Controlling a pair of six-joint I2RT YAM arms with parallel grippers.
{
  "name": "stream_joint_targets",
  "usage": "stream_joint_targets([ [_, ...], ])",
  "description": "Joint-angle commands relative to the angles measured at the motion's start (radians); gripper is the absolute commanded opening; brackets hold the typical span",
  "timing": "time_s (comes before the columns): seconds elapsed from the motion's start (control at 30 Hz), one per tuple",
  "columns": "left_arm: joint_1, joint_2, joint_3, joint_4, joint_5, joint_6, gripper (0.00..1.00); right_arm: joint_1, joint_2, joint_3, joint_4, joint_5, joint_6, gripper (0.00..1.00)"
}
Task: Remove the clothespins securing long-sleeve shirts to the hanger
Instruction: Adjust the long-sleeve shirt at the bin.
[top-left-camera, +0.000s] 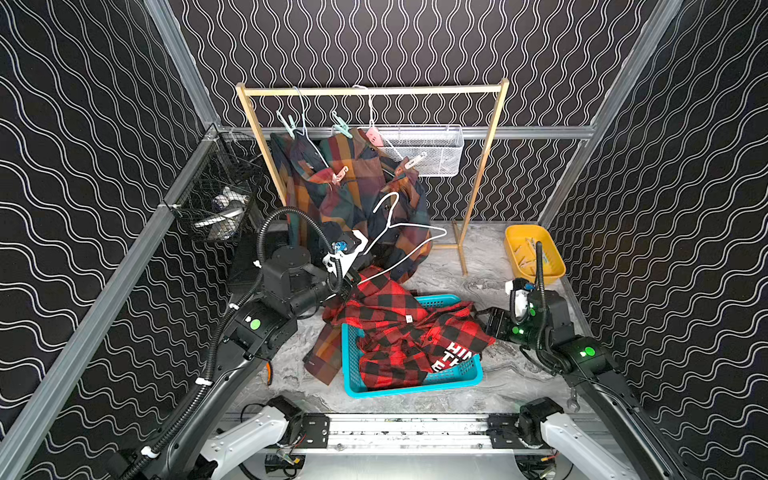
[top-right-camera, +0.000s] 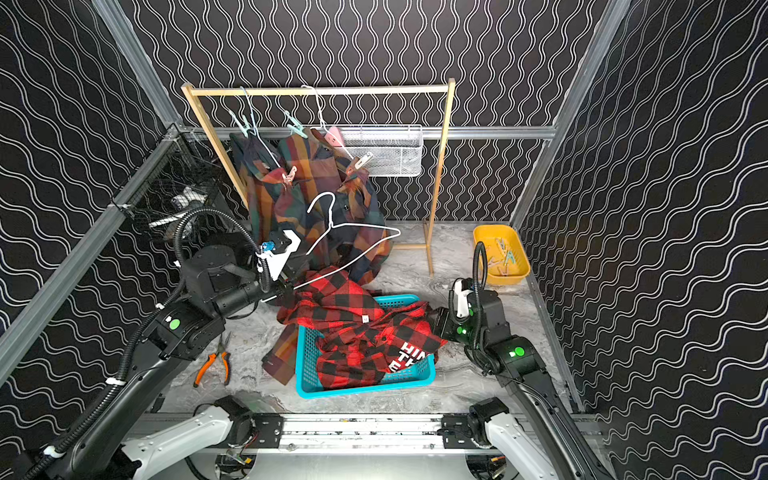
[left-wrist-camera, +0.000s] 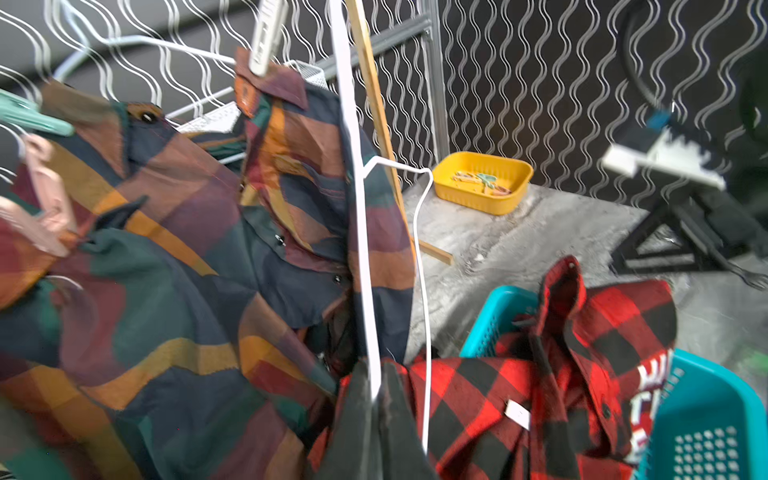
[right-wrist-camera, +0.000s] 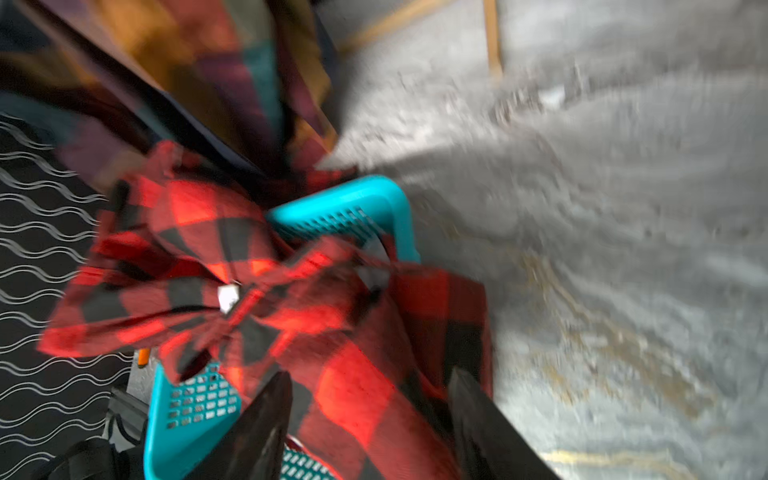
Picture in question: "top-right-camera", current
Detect red black plaid shirt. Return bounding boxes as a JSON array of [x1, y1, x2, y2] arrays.
[[277, 271, 447, 390]]

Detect white wire hanger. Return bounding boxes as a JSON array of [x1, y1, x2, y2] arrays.
[[260, 192, 402, 303]]

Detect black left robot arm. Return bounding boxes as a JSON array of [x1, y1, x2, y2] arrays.
[[13, 207, 301, 479]]

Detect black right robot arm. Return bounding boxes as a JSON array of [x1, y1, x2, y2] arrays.
[[434, 243, 613, 479]]

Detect pink clothespin on hanger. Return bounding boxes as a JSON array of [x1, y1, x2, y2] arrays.
[[324, 126, 345, 148]]

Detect white hanger middle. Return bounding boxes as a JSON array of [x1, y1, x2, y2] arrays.
[[301, 84, 353, 158]]

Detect white hanger left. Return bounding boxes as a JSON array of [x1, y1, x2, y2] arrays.
[[240, 86, 282, 168]]

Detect teal plastic basket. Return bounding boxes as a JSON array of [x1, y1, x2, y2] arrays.
[[278, 286, 445, 399]]

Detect multicolour plaid shirt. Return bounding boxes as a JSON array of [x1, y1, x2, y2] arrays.
[[227, 127, 394, 385]]

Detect pink clothespin on shirt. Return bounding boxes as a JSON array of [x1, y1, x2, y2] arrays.
[[282, 166, 297, 186]]

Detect yellow plastic tray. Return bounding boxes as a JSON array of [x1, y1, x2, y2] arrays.
[[473, 224, 531, 286]]

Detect white clothespin on shirt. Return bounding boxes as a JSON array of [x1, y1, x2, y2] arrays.
[[350, 152, 375, 171]]

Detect green clothespin middle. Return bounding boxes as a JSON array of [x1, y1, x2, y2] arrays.
[[283, 110, 308, 139]]

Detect green clothespin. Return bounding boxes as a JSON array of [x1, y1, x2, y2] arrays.
[[283, 110, 308, 139], [228, 110, 251, 137]]

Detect green clothespin left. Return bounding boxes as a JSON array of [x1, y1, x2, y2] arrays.
[[228, 110, 251, 137]]

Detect wooden clothes rack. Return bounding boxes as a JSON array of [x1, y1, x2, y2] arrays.
[[182, 78, 456, 276]]

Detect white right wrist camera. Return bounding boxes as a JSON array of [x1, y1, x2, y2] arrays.
[[449, 278, 473, 322]]

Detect orange handled pliers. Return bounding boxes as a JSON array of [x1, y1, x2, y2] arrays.
[[192, 331, 233, 388]]

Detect white wire mesh basket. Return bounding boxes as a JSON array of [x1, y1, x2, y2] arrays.
[[338, 124, 424, 177]]

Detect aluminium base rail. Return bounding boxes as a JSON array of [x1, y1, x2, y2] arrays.
[[119, 411, 607, 454]]

